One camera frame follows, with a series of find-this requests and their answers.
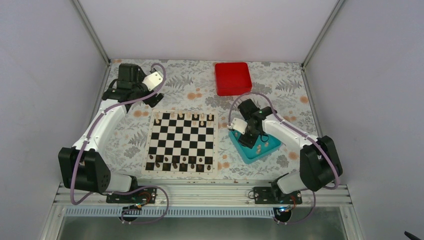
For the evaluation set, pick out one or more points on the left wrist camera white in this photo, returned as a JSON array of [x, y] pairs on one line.
[[153, 80]]

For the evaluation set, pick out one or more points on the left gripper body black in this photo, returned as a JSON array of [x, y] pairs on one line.
[[151, 103]]

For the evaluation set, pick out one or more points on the floral patterned mat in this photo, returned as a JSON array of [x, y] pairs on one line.
[[190, 85]]

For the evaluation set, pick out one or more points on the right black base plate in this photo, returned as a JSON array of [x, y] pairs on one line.
[[267, 196]]

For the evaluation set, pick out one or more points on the red square box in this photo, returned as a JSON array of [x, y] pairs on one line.
[[232, 78]]

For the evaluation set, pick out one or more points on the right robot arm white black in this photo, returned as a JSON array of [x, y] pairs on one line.
[[319, 163]]

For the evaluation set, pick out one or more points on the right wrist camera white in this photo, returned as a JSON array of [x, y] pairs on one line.
[[238, 125]]

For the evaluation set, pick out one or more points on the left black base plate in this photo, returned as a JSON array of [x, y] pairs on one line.
[[145, 196]]

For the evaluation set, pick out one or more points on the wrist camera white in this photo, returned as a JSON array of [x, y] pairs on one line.
[[153, 80], [238, 125]]

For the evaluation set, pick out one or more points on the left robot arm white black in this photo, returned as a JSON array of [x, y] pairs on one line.
[[82, 165]]

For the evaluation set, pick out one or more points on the dark chess pieces row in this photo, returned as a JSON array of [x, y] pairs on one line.
[[179, 163]]

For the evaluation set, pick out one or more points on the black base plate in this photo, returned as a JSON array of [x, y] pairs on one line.
[[267, 196], [145, 196]]

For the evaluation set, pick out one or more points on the light chess pieces in tray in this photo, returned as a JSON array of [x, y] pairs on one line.
[[262, 148]]

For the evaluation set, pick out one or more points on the teal tray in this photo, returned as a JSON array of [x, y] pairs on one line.
[[249, 156]]

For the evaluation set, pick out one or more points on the black white chessboard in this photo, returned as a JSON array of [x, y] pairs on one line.
[[177, 137]]

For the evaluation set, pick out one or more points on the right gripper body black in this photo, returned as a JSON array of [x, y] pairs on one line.
[[252, 139]]

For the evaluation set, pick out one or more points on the aluminium rail frame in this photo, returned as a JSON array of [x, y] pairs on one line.
[[219, 193]]

